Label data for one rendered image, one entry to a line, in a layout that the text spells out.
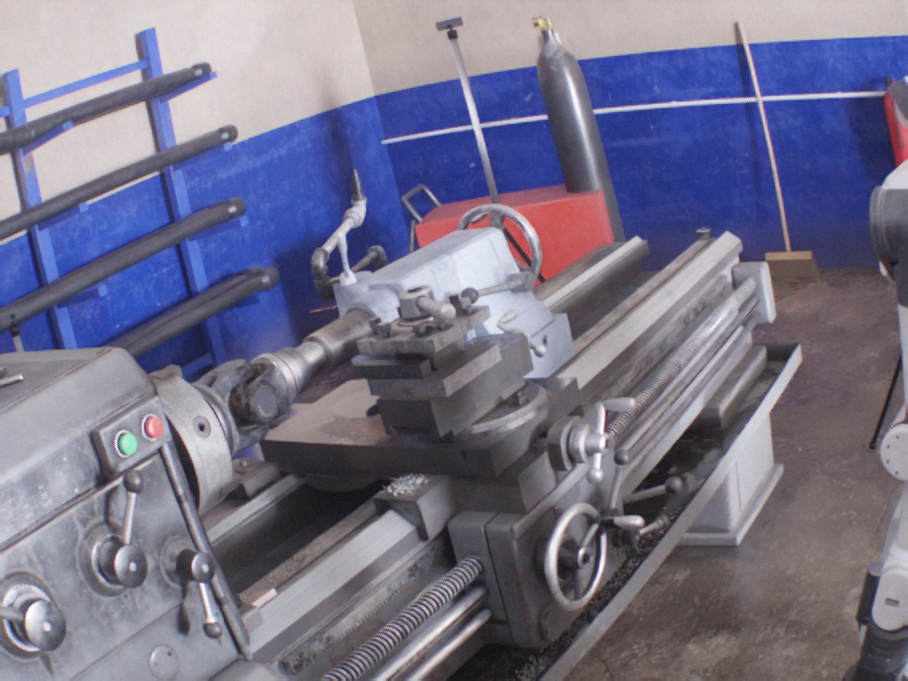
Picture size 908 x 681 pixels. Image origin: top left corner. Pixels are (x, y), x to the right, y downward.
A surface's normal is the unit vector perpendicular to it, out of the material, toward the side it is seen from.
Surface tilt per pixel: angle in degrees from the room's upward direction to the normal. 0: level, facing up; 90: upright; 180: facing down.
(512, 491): 90
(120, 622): 90
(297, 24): 90
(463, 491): 90
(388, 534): 36
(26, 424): 45
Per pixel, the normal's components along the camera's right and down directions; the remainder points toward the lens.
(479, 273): 0.73, -0.25
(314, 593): 0.29, -0.77
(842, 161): -0.54, 0.36
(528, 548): 0.82, -0.03
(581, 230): -0.22, 0.33
